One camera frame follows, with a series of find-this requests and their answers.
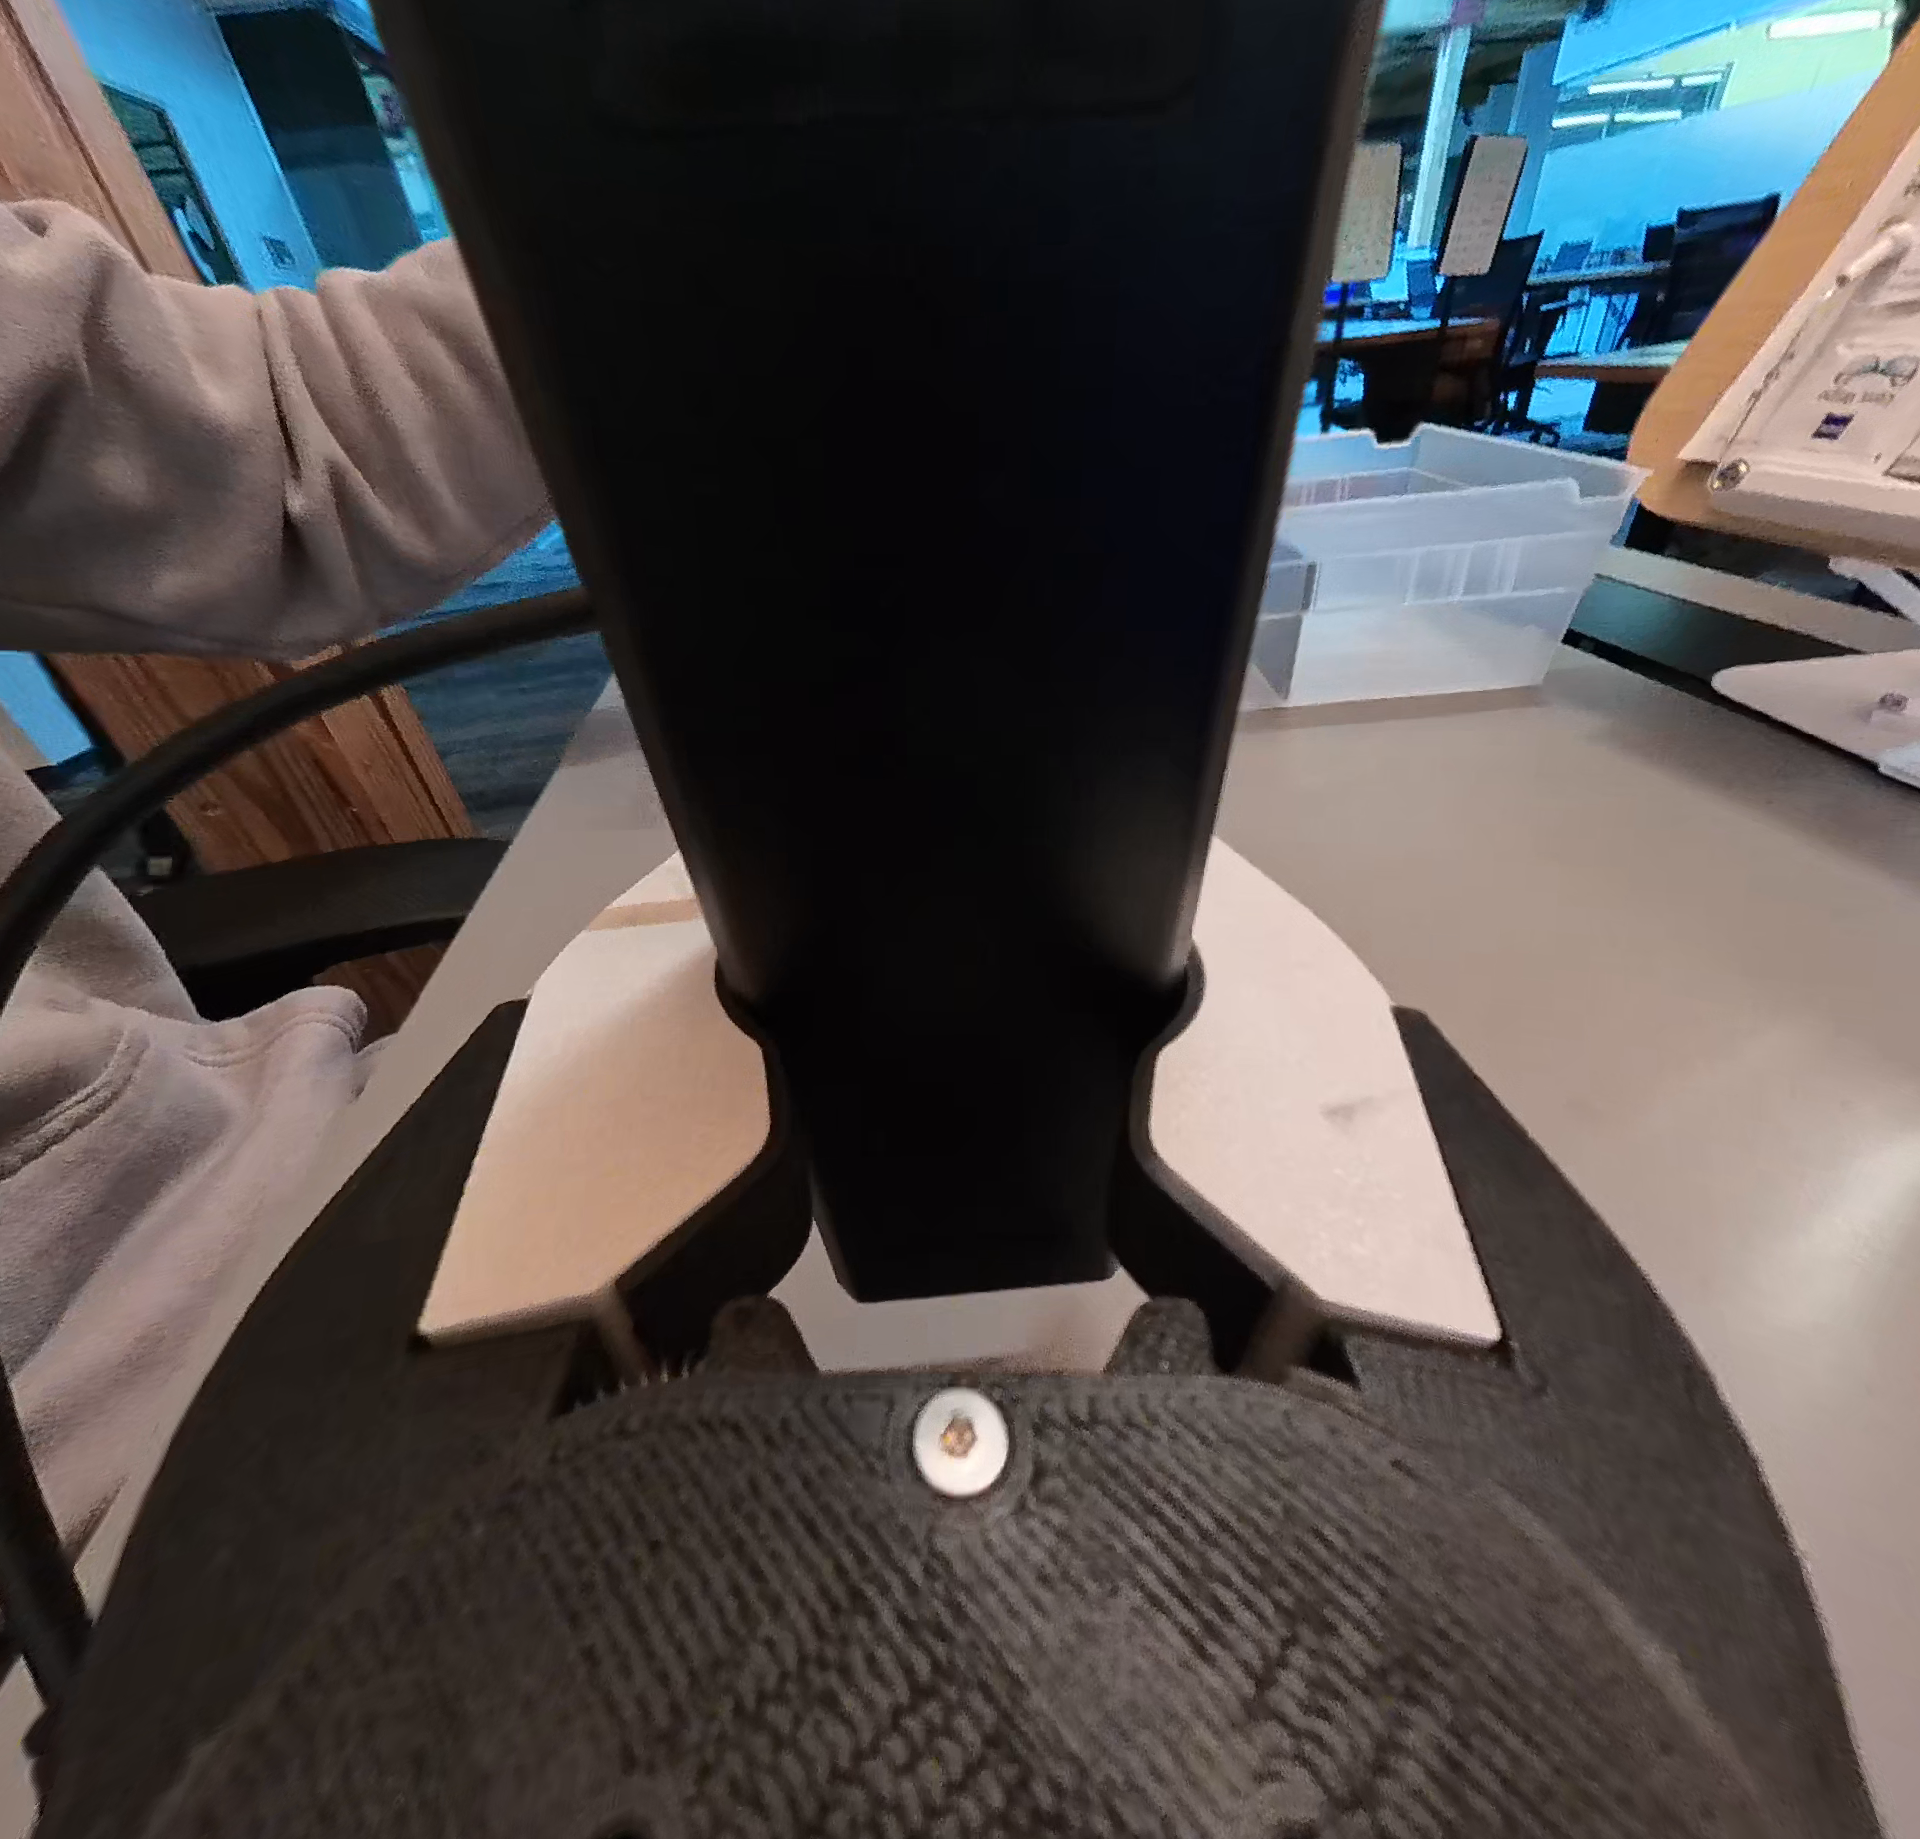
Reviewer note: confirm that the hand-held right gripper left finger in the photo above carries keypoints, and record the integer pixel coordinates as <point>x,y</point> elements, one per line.
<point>601,1119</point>

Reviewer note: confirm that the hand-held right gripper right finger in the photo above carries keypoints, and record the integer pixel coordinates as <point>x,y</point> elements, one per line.
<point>1305,1119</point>

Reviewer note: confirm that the black rectangular hub device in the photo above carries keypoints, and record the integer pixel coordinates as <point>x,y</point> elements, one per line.
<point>930,593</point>

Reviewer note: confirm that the person's left forearm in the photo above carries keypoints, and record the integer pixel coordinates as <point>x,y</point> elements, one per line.
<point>225,473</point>

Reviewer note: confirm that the grey desk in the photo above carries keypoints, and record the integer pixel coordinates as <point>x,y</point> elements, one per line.
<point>1575,969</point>

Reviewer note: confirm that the grey bin divider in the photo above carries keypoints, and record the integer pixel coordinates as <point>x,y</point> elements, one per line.
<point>1287,653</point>

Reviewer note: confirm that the clear plastic bin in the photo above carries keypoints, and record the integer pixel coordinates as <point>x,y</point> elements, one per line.
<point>1441,639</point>

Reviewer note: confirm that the black stand base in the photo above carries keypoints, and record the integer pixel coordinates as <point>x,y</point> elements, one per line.
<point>1664,623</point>

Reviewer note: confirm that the background wooden work table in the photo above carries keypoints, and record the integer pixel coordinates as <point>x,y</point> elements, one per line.
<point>1424,332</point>

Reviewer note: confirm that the black background office chair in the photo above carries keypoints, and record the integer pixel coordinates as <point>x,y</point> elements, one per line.
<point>1711,256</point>
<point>1522,294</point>

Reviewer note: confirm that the wooden board stand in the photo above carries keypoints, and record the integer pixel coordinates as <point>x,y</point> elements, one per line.
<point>1724,353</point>

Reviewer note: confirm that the pale standing board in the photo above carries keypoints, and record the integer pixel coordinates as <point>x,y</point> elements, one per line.
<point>1482,204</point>
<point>1369,212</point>

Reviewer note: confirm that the white printed packet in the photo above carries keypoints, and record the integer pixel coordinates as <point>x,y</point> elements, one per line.
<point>1830,367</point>

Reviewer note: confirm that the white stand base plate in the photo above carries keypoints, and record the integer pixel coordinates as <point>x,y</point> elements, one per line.
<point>1814,699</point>

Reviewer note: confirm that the white clip rail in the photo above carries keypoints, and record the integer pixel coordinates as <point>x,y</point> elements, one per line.
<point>1830,505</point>

